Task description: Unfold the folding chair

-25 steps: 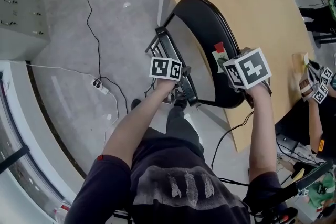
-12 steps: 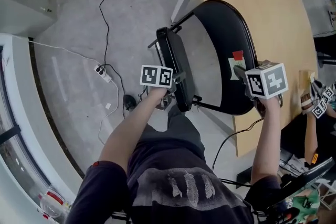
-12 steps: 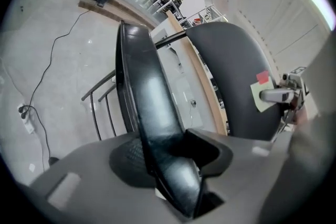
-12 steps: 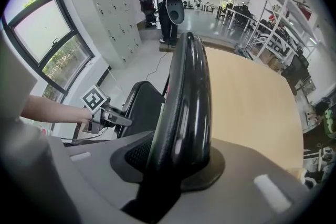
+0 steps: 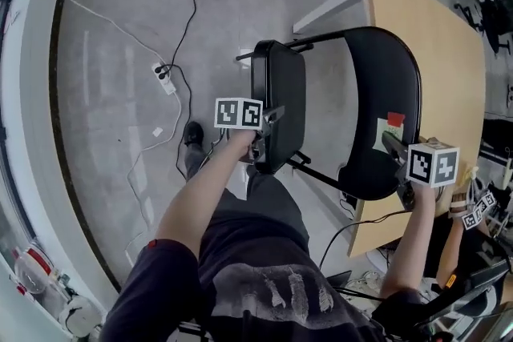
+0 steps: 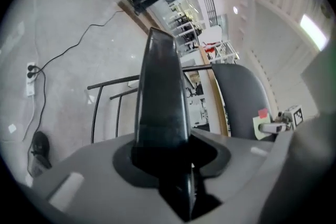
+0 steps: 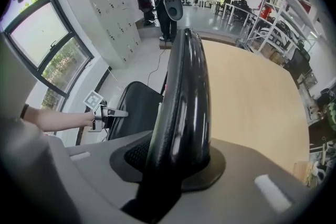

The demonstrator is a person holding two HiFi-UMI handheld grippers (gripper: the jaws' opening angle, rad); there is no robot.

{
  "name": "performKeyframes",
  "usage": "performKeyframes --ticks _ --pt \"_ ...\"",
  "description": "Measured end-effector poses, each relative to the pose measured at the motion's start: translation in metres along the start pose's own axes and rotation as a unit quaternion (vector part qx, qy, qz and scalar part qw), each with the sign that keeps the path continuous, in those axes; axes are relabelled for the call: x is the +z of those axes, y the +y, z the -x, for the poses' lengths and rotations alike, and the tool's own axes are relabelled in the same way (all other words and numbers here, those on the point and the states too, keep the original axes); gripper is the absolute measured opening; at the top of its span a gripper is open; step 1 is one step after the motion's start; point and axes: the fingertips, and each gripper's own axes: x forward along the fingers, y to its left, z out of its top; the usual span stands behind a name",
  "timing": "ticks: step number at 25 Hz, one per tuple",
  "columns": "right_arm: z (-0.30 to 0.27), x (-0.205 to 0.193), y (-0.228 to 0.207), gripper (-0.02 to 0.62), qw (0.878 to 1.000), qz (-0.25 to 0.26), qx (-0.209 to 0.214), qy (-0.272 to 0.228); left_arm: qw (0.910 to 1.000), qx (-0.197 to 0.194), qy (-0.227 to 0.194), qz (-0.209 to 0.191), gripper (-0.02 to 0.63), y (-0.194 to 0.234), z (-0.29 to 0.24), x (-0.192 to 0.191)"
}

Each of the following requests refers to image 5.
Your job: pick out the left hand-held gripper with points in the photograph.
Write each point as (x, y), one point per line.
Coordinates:
(238, 114)

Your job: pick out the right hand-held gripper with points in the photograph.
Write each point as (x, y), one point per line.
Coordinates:
(433, 164)

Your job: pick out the black folding chair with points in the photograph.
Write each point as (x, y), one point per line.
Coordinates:
(280, 92)

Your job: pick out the person's right forearm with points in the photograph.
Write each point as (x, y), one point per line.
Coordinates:
(409, 244)

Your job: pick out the person's left forearm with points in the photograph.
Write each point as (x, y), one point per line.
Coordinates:
(200, 196)

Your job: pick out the black office chair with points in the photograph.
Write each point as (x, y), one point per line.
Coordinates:
(493, 20)

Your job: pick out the white note with red tape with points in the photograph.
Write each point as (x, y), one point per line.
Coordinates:
(378, 140)

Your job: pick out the person's black shoe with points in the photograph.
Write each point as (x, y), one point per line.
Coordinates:
(193, 132)

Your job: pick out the person's grey trousers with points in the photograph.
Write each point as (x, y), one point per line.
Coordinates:
(264, 204)

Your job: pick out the light wooden table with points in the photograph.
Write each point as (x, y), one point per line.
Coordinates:
(441, 52)

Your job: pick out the white power strip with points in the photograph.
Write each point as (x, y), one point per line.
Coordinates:
(164, 80)

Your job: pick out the black tablet screen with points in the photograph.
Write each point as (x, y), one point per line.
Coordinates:
(481, 292)

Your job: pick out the person's dark feather-print shirt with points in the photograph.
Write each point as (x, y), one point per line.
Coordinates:
(256, 292)

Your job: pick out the white rounded object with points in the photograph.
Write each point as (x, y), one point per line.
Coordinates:
(80, 316)

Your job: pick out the clear bottle with red band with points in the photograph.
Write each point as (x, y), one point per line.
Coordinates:
(34, 272)

